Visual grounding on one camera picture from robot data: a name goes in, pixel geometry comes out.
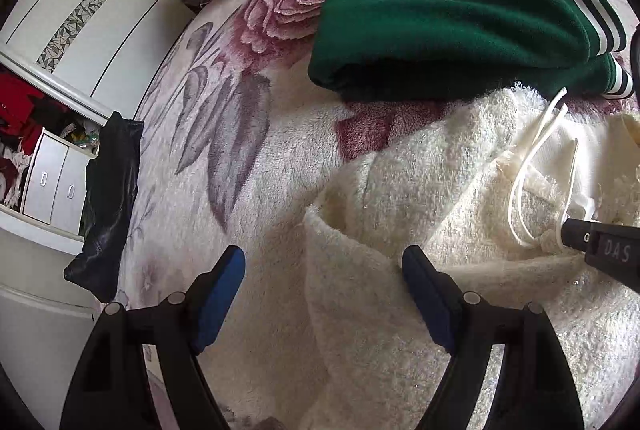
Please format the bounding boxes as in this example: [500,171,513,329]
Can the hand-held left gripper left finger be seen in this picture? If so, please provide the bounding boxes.
[59,245,247,430]

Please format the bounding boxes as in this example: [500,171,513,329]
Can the green garment with white stripes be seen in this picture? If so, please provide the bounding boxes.
[306,0,635,103]

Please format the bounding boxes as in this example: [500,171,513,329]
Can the white wardrobe drawer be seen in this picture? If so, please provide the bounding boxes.
[22,133,68,223]
[51,150,96,235]

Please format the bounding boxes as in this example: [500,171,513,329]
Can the black leather garment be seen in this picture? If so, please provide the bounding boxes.
[63,111,145,303]

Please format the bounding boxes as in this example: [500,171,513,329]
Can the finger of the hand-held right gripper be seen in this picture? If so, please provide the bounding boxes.
[562,217,640,295]

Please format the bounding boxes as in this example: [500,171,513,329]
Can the white wardrobe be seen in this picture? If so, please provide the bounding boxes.
[0,0,201,326]

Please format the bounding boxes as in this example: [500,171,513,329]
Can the floral plush blanket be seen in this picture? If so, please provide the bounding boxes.
[117,0,640,430]

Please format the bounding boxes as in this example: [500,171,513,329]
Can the cream fuzzy garment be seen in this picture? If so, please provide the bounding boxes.
[302,82,640,430]

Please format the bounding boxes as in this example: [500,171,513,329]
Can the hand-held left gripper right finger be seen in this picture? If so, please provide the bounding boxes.
[401,245,586,430]

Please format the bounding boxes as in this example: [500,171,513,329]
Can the red hanging clothes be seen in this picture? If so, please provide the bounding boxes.
[0,72,46,155]

